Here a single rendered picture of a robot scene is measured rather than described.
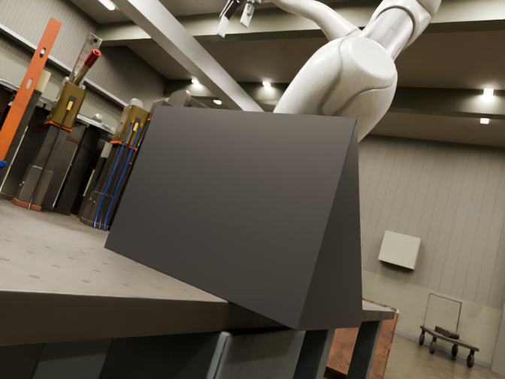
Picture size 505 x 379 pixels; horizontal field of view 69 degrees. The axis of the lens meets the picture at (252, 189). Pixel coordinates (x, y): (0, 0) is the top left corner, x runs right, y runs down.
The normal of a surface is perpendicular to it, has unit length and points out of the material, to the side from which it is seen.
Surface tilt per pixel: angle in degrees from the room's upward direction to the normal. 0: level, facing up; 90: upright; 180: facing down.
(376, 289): 90
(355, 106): 131
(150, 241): 90
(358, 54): 64
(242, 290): 90
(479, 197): 90
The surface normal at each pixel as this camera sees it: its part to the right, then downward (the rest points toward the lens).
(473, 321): -0.47, -0.29
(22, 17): 0.83, 0.18
